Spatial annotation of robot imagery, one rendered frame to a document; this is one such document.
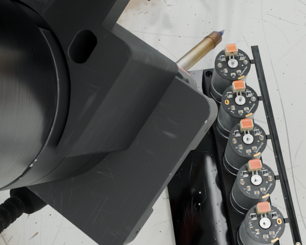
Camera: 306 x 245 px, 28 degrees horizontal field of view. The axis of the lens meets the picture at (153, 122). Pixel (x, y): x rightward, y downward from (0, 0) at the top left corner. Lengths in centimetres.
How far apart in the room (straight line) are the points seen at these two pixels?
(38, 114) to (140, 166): 7
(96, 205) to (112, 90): 7
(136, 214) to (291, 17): 34
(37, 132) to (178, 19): 37
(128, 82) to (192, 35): 34
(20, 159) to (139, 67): 4
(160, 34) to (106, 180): 30
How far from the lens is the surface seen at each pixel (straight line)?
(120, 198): 22
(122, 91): 17
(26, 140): 15
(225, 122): 43
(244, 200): 40
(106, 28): 17
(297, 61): 51
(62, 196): 22
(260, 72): 42
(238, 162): 41
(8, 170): 16
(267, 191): 39
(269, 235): 39
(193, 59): 34
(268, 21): 52
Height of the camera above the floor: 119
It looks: 68 degrees down
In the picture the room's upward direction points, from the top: 1 degrees counter-clockwise
